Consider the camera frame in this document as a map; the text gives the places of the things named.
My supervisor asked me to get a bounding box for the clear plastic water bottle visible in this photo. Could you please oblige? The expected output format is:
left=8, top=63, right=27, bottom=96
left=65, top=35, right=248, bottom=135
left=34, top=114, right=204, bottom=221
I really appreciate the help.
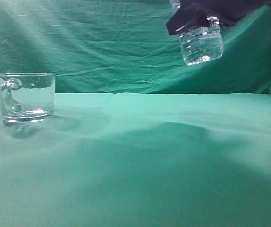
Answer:
left=170, top=0, right=224, bottom=66

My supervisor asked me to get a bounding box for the clear glass cup with handle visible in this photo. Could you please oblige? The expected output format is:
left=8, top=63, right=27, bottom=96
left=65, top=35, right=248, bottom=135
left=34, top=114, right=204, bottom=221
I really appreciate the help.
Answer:
left=0, top=72, right=56, bottom=123

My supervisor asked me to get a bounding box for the green cloth table cover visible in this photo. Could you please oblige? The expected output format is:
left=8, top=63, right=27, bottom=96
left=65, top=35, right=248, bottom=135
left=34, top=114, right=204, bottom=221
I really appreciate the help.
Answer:
left=0, top=93, right=271, bottom=227

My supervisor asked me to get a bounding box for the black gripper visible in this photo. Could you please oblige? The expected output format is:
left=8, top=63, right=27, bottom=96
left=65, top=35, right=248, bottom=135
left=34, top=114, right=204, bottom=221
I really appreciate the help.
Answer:
left=166, top=0, right=271, bottom=35

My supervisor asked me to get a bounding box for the green cloth backdrop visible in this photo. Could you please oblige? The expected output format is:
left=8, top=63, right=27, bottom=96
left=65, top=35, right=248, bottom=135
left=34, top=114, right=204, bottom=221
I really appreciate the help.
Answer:
left=0, top=0, right=271, bottom=94

